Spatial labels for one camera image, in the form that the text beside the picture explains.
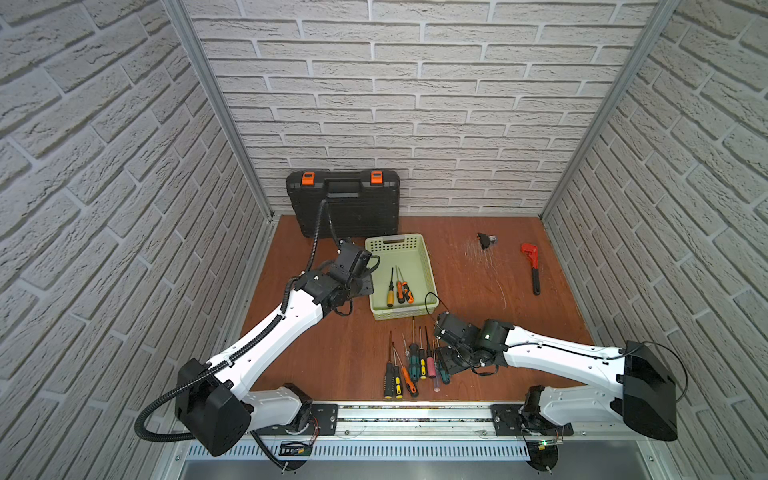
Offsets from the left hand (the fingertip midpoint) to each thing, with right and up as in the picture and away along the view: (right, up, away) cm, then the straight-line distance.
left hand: (366, 274), depth 79 cm
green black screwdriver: (+20, -22, -9) cm, 31 cm away
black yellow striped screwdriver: (+6, -28, 0) cm, 28 cm away
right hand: (+22, -23, 0) cm, 32 cm away
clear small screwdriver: (+11, -24, +6) cm, 27 cm away
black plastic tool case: (-14, +23, +25) cm, 37 cm away
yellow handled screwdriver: (+6, -8, +16) cm, 19 cm away
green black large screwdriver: (+13, -23, +2) cm, 27 cm away
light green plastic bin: (+13, +5, +28) cm, 31 cm away
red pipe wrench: (+58, +6, +28) cm, 65 cm away
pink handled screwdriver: (+18, -24, +2) cm, 30 cm away
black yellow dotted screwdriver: (+15, -24, +3) cm, 29 cm away
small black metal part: (+42, +10, +31) cm, 53 cm away
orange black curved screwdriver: (+12, -8, +16) cm, 21 cm away
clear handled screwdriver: (+19, -29, 0) cm, 34 cm away
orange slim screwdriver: (+12, -30, -1) cm, 32 cm away
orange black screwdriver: (+9, -7, +18) cm, 22 cm away
